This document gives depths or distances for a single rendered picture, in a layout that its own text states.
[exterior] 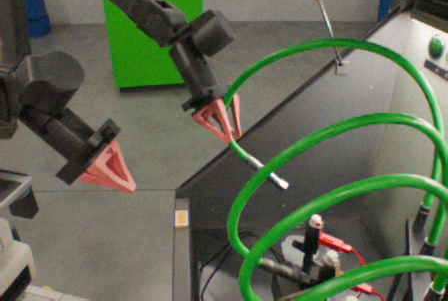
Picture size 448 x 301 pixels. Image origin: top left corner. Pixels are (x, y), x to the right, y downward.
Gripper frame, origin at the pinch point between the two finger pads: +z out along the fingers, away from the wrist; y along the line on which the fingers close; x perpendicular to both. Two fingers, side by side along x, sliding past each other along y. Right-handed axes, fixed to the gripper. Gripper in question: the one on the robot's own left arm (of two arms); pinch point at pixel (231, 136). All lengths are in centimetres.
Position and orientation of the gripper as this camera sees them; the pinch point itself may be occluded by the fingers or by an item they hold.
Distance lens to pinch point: 66.6
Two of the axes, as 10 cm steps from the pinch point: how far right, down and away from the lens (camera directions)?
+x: -6.8, 4.4, 5.9
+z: 4.8, 8.7, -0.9
